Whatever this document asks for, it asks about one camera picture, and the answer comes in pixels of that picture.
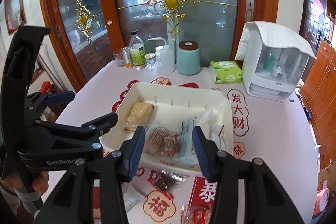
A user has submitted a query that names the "white plastic storage bin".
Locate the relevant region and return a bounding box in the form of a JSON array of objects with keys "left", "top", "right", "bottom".
[{"left": 101, "top": 83, "right": 234, "bottom": 176}]

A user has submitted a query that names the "person's left hand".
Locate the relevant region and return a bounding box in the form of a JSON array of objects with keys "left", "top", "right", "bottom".
[{"left": 1, "top": 172, "right": 49, "bottom": 195}]

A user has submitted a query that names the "metal tin can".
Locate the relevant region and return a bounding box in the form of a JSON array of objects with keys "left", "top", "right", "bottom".
[{"left": 121, "top": 47, "right": 134, "bottom": 68}]

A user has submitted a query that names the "green tissue pack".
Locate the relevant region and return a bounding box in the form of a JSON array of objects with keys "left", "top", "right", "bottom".
[{"left": 209, "top": 61, "right": 243, "bottom": 84}]

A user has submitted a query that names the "green label glass bottle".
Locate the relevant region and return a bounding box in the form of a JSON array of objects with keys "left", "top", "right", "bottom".
[{"left": 129, "top": 30, "right": 146, "bottom": 69}]

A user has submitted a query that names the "white red snack packet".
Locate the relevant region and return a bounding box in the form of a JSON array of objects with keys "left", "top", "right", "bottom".
[{"left": 210, "top": 125, "right": 226, "bottom": 150}]

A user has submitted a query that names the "dark brown snack packet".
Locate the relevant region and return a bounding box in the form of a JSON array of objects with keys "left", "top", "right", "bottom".
[{"left": 161, "top": 135, "right": 181, "bottom": 157}]

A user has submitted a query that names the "teal ceramic canister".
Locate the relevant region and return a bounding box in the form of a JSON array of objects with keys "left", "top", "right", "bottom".
[{"left": 177, "top": 40, "right": 201, "bottom": 76}]

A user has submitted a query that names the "large blue white snack bag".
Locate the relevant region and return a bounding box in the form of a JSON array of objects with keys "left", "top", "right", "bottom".
[{"left": 179, "top": 110, "right": 212, "bottom": 169}]

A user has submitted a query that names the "clear printed biscuit packet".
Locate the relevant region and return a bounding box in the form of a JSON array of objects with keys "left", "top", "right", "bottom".
[{"left": 143, "top": 123, "right": 170, "bottom": 157}]

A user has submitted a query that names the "white pill bottle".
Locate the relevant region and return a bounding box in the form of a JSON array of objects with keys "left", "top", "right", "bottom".
[{"left": 155, "top": 46, "right": 164, "bottom": 68}]

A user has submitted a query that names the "small glass jar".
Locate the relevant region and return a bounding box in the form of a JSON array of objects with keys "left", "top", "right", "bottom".
[{"left": 145, "top": 53, "right": 156, "bottom": 69}]

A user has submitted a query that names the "red item on side shelf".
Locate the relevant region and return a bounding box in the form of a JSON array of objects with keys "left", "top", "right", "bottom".
[{"left": 39, "top": 81, "right": 52, "bottom": 94}]

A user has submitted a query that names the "clear drinking glass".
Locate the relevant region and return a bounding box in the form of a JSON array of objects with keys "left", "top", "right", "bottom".
[{"left": 113, "top": 49, "right": 125, "bottom": 67}]

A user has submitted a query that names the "white countertop sterilizer appliance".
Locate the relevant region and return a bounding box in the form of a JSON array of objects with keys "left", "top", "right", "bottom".
[{"left": 242, "top": 31, "right": 313, "bottom": 101}]

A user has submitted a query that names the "rice cracker packet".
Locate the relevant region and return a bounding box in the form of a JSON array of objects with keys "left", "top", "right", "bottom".
[{"left": 126, "top": 102, "right": 155, "bottom": 127}]

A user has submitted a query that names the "orange wooden cabinet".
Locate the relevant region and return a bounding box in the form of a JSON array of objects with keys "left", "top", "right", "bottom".
[{"left": 301, "top": 40, "right": 336, "bottom": 169}]

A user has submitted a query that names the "white cloth on appliance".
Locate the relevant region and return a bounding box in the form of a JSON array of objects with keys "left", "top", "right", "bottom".
[{"left": 235, "top": 21, "right": 317, "bottom": 61}]

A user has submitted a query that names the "red brown snack packet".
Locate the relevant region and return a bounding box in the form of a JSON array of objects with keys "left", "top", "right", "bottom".
[{"left": 151, "top": 170, "right": 189, "bottom": 193}]

